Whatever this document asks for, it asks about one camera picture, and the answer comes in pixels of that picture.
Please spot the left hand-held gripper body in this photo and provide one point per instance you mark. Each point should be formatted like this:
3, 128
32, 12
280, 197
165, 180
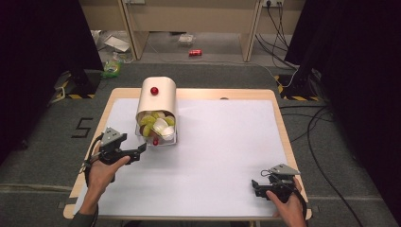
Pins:
111, 137

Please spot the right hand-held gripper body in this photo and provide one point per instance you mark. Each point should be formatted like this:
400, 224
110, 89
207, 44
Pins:
282, 184

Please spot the toy items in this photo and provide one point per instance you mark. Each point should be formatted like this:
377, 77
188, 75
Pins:
155, 142

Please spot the beige cylindrical container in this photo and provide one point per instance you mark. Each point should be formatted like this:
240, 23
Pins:
157, 101

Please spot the person's right hand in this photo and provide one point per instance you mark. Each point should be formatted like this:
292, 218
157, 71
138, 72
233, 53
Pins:
291, 211

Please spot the person's left hand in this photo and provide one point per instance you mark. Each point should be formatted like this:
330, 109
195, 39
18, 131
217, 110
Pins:
102, 176

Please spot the yellow-green fruit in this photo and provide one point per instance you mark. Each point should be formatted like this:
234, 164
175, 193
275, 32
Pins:
146, 130
148, 120
156, 114
170, 120

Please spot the white cup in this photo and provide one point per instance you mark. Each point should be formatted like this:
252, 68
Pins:
168, 132
160, 125

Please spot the black stand base striped tape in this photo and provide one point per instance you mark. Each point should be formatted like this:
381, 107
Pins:
299, 85
85, 82

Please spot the white paper sheet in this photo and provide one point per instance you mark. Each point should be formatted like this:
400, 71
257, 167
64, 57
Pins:
205, 157

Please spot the green snack packet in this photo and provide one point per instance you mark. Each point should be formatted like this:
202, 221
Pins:
111, 68

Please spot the crumpled clear plastic bag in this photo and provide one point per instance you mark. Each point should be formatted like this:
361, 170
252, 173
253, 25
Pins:
116, 44

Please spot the black curtain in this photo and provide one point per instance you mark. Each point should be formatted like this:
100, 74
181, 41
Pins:
31, 63
362, 78

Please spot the red can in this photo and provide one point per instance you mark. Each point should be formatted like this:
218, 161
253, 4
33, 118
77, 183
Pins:
195, 52

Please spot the clear plastic container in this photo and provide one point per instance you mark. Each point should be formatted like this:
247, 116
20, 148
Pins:
186, 39

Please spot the light wooden desk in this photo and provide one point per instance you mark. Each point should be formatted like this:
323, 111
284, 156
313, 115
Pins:
195, 15

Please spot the white wall socket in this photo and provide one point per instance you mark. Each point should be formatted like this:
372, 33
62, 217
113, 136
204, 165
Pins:
135, 1
272, 2

